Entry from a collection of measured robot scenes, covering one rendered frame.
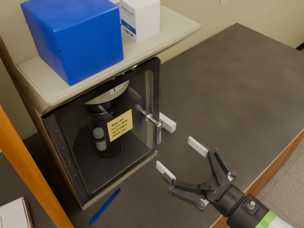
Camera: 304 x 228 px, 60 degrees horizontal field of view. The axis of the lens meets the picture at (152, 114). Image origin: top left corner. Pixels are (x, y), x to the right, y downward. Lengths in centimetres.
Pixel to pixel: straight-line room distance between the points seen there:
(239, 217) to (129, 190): 40
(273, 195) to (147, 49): 180
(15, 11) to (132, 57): 18
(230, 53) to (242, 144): 61
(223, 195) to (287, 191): 154
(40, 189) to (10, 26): 29
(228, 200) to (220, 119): 53
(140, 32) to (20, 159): 28
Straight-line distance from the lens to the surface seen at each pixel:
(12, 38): 46
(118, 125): 69
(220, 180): 71
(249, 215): 66
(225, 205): 67
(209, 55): 147
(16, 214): 94
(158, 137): 77
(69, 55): 37
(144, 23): 47
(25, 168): 49
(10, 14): 45
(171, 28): 52
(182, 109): 115
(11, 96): 105
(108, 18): 39
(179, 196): 69
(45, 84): 42
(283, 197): 216
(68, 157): 66
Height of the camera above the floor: 176
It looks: 47 degrees down
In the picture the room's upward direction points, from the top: straight up
